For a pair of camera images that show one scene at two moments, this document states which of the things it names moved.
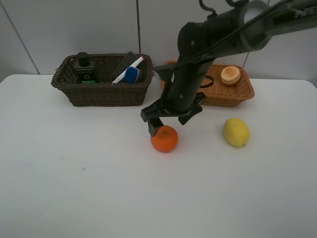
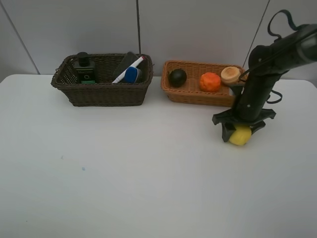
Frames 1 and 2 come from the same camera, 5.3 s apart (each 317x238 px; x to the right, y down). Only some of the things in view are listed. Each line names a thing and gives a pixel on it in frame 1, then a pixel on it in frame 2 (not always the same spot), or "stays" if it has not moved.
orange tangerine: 166,140 → 210,82
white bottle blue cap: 133,75 stays
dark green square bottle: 85,74 stays
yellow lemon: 236,131 stays
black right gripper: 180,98 → 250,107
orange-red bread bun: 230,76 stays
